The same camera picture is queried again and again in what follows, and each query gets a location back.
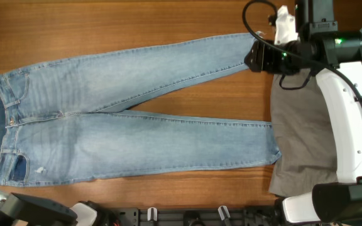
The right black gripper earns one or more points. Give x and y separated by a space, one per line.
261 61

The blue denim jeans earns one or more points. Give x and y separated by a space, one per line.
72 120

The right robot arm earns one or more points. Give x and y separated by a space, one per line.
310 39

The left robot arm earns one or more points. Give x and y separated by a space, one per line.
32 210

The grey shorts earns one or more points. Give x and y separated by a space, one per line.
303 132

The black mounting rail base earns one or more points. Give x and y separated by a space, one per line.
249 216

